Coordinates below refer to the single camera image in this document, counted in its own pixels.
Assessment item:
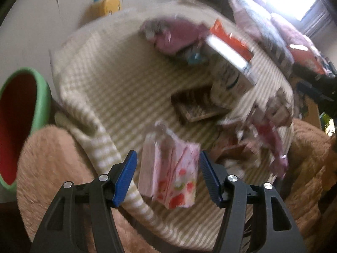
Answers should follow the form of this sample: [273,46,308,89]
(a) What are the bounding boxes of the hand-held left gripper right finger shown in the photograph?
[199,150,308,253]

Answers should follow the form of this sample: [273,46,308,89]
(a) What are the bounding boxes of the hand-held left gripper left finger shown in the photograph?
[30,150,138,253]

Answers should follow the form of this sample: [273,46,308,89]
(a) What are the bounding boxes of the pink strawberry print packet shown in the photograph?
[138,121,202,210]

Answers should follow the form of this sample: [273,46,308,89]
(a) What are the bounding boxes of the orange snack packet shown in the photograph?
[205,18,257,86]

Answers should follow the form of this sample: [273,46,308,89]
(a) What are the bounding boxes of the green bin with red inside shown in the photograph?
[0,68,52,194]

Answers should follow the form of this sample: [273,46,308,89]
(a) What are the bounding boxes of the pink plastic packet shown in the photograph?
[139,17,211,56]

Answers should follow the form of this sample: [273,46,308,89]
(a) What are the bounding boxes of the pink red quilt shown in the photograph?
[271,13,329,75]

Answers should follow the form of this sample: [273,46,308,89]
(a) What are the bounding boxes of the crumpled pink wrappers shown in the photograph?
[218,105,290,180]

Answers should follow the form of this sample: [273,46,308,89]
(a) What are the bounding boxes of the grey patterned quilt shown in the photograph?
[228,0,295,71]

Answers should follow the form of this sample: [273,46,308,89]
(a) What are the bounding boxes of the white paper cup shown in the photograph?
[211,58,253,98]

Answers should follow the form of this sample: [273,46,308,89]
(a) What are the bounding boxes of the beige striped cloth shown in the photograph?
[49,0,295,253]

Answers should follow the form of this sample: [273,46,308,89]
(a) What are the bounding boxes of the blue white crumpled wrapper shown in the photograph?
[184,46,208,65]

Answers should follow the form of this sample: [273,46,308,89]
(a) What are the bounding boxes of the yellow duck toy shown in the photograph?
[92,0,123,19]

